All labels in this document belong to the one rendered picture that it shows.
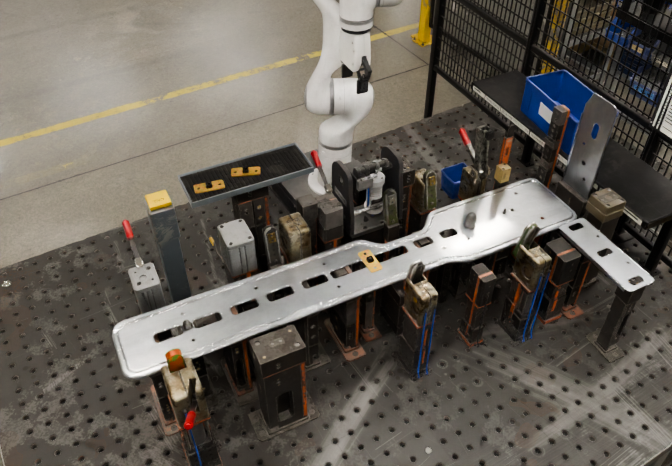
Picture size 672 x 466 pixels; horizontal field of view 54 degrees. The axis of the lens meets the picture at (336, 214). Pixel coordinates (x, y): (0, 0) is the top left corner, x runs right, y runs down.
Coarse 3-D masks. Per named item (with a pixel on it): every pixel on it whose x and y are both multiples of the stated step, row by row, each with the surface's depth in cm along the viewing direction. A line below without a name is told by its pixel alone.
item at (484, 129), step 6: (480, 126) 197; (486, 126) 197; (480, 132) 196; (486, 132) 196; (492, 132) 195; (480, 138) 197; (486, 138) 195; (480, 144) 198; (486, 144) 200; (480, 150) 199; (486, 150) 201; (480, 156) 201; (486, 156) 202; (474, 162) 204; (480, 162) 203; (486, 162) 203; (474, 168) 205; (486, 168) 204; (486, 174) 206
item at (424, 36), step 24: (432, 0) 468; (480, 0) 425; (504, 0) 406; (528, 0) 390; (552, 0) 372; (432, 24) 478; (480, 24) 434; (528, 24) 398; (552, 24) 376; (480, 48) 445; (552, 48) 383; (504, 72) 428
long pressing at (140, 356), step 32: (512, 192) 207; (544, 192) 207; (448, 224) 196; (480, 224) 196; (512, 224) 196; (544, 224) 196; (320, 256) 186; (352, 256) 186; (416, 256) 186; (448, 256) 186; (480, 256) 187; (224, 288) 177; (320, 288) 177; (352, 288) 177; (128, 320) 168; (160, 320) 169; (192, 320) 169; (224, 320) 169; (256, 320) 169; (288, 320) 170; (128, 352) 162; (160, 352) 162; (192, 352) 162
